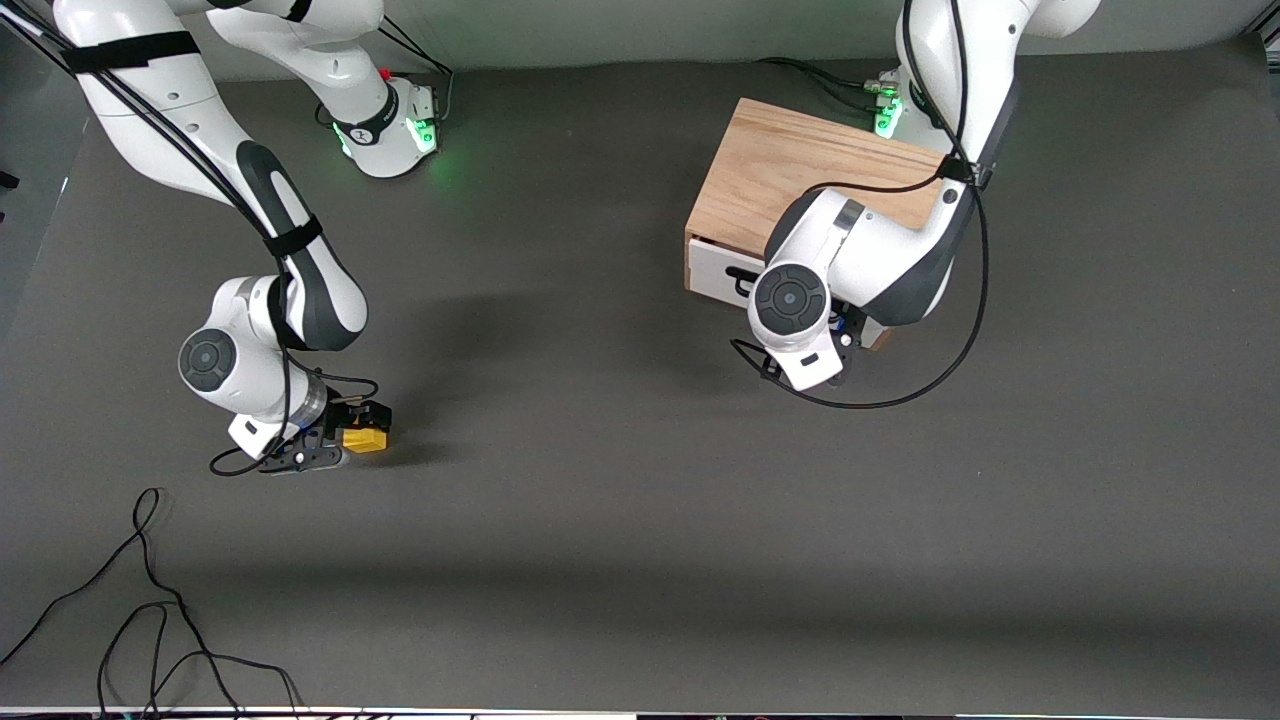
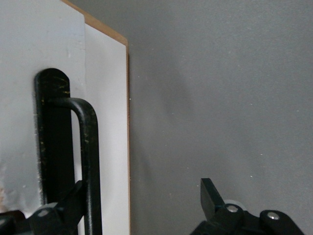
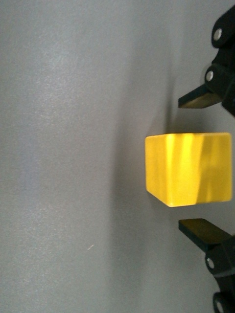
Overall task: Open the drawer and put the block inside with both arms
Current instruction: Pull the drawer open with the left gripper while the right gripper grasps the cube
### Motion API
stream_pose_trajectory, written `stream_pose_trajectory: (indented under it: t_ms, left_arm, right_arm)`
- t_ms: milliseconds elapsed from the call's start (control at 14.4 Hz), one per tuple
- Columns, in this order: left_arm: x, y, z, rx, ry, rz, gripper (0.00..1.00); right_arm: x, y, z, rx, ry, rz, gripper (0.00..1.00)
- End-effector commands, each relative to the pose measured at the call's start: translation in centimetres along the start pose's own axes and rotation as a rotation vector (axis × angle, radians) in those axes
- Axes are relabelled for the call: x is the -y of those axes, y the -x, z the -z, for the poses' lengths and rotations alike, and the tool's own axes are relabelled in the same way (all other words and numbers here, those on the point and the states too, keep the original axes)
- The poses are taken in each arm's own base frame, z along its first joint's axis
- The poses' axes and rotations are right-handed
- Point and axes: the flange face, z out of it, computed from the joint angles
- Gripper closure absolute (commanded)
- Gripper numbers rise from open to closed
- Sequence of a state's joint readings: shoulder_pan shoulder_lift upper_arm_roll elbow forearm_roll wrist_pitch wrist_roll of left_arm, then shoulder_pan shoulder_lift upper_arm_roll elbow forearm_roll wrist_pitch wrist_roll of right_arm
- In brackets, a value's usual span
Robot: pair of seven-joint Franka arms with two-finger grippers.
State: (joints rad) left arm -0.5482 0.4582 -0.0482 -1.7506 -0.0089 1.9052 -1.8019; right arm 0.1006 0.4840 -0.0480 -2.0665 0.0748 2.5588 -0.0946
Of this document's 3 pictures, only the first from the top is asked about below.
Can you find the wooden drawer with white front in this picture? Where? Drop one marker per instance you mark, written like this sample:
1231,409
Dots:
715,270

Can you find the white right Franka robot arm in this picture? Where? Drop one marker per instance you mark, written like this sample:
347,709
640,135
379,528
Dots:
250,370

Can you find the yellow cube block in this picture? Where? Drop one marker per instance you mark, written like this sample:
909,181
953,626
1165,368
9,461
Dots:
365,440

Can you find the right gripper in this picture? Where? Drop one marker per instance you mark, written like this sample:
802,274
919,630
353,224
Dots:
349,414

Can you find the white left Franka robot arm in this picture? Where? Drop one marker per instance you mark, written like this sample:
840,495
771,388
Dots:
880,250

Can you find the light wooden drawer cabinet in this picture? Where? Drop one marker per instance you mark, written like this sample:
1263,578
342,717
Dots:
790,170

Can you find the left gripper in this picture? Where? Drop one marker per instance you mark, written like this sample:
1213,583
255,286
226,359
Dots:
853,318

